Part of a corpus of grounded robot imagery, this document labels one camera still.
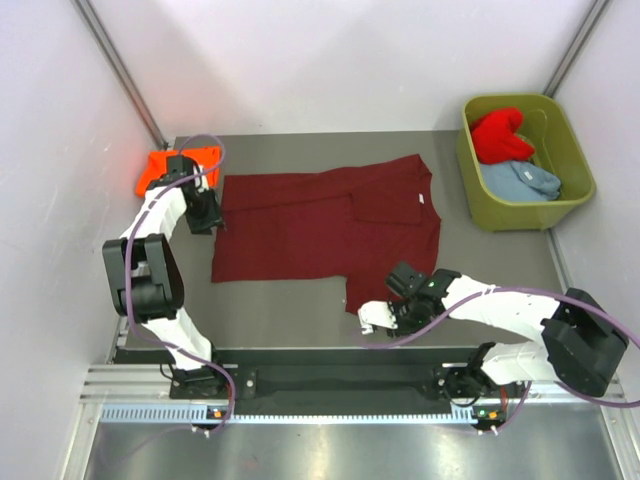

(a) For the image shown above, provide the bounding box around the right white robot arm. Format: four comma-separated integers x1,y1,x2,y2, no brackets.
358,262,629,399

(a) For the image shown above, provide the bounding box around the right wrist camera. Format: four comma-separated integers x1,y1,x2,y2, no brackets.
357,301,398,335

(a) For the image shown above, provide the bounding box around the aluminium frame rail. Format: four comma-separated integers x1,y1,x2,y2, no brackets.
78,363,626,404

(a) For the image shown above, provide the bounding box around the green plastic bin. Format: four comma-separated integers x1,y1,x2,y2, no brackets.
456,93,596,232

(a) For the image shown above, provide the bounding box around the dark red t shirt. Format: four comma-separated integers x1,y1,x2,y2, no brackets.
211,154,441,313

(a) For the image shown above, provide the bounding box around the bright red t shirt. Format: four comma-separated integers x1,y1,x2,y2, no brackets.
470,107,535,165

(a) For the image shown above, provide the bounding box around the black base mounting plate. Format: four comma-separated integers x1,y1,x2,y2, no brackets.
168,362,530,416

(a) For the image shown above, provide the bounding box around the grey slotted cable duct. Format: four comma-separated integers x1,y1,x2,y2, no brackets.
100,404,502,426

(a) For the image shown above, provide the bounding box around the blue t shirt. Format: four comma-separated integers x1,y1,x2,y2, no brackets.
479,160,561,203

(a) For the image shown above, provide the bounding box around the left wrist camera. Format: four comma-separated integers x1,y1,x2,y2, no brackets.
194,174,209,192

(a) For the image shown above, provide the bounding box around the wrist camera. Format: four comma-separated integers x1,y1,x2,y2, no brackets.
194,174,209,192
357,301,398,335

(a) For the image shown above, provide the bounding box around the orange folded t shirt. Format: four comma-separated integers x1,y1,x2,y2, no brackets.
134,146,221,198

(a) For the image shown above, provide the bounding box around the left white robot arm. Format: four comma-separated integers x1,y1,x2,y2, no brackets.
102,152,230,400

